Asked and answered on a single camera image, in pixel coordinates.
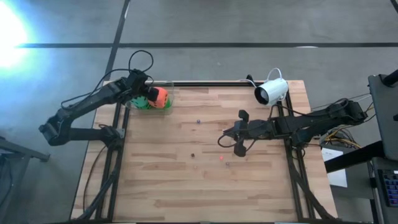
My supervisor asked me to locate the backlit keyboard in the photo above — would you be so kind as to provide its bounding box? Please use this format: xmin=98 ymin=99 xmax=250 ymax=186
xmin=381 ymin=169 xmax=398 ymax=208

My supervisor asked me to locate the white paper sheet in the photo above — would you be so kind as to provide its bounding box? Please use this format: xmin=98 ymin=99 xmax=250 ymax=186
xmin=322 ymin=147 xmax=348 ymax=189

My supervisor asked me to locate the black aluminium table frame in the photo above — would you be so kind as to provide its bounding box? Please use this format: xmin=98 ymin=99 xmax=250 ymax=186
xmin=74 ymin=74 xmax=338 ymax=224

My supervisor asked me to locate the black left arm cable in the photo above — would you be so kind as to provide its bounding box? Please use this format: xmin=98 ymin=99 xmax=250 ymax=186
xmin=60 ymin=49 xmax=155 ymax=110

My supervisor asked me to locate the white camera cable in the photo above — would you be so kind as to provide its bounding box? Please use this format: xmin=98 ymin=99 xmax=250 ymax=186
xmin=239 ymin=67 xmax=284 ymax=90

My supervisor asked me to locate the dark grey equipment cart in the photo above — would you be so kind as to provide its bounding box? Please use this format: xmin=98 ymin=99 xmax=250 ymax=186
xmin=368 ymin=70 xmax=398 ymax=161

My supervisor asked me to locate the black cart leg bar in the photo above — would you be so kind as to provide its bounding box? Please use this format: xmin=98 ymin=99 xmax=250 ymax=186
xmin=325 ymin=140 xmax=385 ymax=174

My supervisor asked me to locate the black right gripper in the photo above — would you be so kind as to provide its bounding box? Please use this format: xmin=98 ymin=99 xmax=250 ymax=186
xmin=223 ymin=109 xmax=276 ymax=158

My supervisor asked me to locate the large orange foam die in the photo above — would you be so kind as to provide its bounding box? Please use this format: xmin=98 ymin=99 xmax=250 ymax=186
xmin=151 ymin=86 xmax=170 ymax=109

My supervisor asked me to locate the grey metal stand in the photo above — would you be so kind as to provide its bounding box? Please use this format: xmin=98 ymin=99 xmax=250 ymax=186
xmin=0 ymin=136 xmax=51 ymax=224

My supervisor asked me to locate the white cylindrical camera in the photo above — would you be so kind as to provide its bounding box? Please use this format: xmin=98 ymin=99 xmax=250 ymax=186
xmin=254 ymin=77 xmax=289 ymax=105

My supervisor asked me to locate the clear plastic box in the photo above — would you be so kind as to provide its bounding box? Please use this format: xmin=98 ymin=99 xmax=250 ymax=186
xmin=124 ymin=80 xmax=175 ymax=114

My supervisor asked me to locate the large teal foam die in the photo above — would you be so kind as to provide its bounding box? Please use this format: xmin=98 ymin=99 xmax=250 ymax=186
xmin=130 ymin=95 xmax=150 ymax=110

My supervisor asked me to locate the yellow cable bundle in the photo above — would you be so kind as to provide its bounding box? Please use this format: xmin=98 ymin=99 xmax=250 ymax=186
xmin=323 ymin=134 xmax=362 ymax=149

